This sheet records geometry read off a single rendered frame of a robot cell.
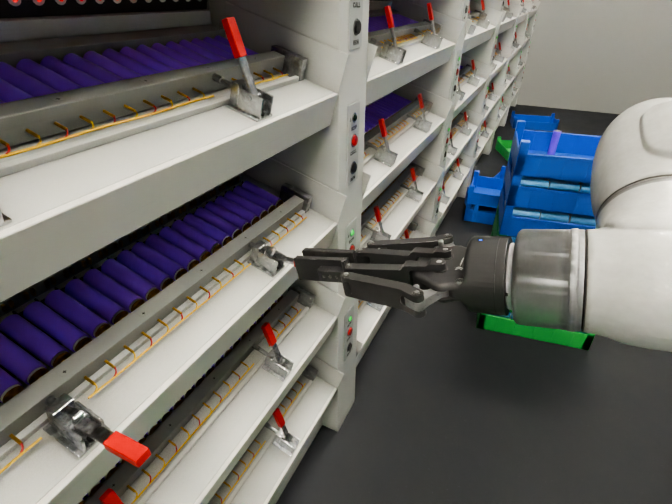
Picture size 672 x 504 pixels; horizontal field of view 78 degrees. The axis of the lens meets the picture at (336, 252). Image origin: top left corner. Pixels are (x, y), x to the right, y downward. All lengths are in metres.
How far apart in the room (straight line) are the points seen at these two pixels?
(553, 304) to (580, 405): 0.84
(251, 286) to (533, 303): 0.31
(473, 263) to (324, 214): 0.32
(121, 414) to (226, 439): 0.22
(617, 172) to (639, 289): 0.14
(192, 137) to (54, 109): 0.10
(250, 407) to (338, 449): 0.40
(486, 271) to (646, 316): 0.12
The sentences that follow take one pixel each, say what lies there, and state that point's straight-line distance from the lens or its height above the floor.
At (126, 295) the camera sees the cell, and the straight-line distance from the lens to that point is 0.47.
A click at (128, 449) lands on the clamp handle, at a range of 0.36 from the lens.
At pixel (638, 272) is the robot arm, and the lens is 0.38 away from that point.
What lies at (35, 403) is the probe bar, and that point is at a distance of 0.41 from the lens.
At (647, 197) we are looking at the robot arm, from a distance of 0.43.
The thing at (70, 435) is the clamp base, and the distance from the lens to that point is 0.40.
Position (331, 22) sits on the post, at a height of 0.81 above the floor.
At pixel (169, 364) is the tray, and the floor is 0.54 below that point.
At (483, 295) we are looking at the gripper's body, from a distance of 0.40.
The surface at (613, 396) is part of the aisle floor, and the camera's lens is 1.28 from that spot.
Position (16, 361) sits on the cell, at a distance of 0.44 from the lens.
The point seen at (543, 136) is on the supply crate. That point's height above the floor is 0.52.
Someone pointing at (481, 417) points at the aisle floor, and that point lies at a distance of 1.10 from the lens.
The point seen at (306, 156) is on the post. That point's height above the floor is 0.64.
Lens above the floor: 0.85
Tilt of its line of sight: 32 degrees down
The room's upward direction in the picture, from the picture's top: straight up
